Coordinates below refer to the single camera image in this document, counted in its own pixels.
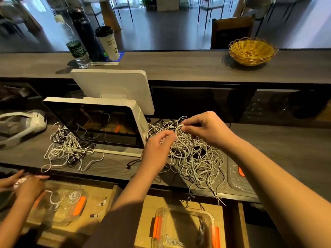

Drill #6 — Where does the person's right hand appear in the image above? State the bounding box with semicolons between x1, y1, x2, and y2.
180;111;237;152

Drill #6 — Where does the person's left hand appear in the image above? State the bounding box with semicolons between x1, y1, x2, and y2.
140;130;178;177

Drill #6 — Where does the clear container drawer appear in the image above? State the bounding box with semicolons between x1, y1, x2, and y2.
31;186;89;225
150;205;221;248

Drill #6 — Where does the person's left forearm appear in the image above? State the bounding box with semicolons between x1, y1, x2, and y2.
83;170;156;248

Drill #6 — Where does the another person's forearm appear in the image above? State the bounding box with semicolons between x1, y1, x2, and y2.
0;199;32;248

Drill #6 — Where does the person's right forearm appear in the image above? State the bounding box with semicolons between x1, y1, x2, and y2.
228;137;331;248

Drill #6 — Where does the white touchscreen monitor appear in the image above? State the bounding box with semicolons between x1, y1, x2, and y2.
43;96;151;157

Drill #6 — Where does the wooden drawer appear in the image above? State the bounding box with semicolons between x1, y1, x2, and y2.
26;178;122;248
111;186;249;248

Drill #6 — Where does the grey wooden bar counter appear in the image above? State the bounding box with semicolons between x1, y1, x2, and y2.
0;49;331;85

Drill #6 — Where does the white customer display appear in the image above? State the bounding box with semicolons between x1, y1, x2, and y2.
70;69;155;116

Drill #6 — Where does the yellow woven basket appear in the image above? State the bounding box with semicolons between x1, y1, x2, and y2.
228;38;279;66

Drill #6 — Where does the blue white notebook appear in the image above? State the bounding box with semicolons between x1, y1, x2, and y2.
93;51;125;66

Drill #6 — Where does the brown wooden chair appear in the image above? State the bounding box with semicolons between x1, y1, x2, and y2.
210;15;257;50

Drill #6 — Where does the white paper coffee cup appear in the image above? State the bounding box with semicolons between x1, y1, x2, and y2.
95;25;121;61

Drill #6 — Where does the white headset device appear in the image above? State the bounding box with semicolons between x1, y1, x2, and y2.
0;110;47;149

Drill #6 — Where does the black metal chair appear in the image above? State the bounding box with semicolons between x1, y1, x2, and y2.
243;0;272;19
114;0;135;24
198;0;223;26

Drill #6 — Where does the clear plastic water bottle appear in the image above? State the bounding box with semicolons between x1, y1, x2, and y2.
54;14;93;69

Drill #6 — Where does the black thermos bottle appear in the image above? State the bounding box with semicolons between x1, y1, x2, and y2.
68;7;108;62

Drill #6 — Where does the green potted plant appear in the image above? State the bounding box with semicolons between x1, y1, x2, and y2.
142;0;157;11

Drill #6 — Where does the round wooden table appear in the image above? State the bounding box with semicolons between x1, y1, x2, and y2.
85;0;122;31

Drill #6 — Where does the clear lid orange handle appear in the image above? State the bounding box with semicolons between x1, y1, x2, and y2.
227;155;259;197

